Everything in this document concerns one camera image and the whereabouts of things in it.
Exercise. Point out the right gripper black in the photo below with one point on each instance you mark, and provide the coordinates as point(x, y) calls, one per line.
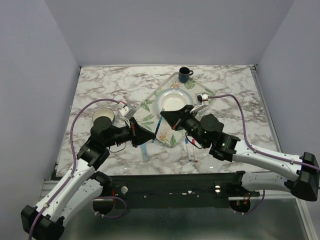
point(173, 117)

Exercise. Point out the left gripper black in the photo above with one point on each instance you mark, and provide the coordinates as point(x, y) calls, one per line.
point(138, 134)

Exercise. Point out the light blue highlighter body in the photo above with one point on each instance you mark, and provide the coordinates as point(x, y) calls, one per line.
point(144, 152)

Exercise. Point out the transparent blue pen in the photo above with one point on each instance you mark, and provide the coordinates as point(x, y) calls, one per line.
point(157, 129)

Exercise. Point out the white blue acrylic marker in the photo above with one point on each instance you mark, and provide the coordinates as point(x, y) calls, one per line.
point(188, 152)

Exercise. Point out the white red acrylic marker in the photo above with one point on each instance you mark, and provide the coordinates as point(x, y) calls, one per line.
point(195, 152)

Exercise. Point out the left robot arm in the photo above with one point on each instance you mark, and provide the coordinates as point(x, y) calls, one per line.
point(83, 182)

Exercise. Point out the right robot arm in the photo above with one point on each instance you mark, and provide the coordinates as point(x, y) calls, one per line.
point(301, 173)

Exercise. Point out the white blue-rimmed plate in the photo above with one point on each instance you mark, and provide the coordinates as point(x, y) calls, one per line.
point(172, 99)

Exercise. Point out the floral serving tray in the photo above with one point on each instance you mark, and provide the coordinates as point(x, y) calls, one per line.
point(147, 116)

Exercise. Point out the dark blue mug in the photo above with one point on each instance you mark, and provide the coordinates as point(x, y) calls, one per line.
point(184, 74)

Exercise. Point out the teal bowl white inside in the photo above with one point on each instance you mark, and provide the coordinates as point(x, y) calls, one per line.
point(104, 112)

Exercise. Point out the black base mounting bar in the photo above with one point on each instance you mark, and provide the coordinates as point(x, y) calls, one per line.
point(175, 190)

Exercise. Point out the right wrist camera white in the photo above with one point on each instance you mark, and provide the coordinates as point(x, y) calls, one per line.
point(202, 103)

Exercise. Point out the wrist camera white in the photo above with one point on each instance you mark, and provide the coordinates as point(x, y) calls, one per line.
point(202, 103)
point(126, 110)

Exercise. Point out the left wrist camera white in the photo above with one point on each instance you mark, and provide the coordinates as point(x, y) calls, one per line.
point(126, 110)

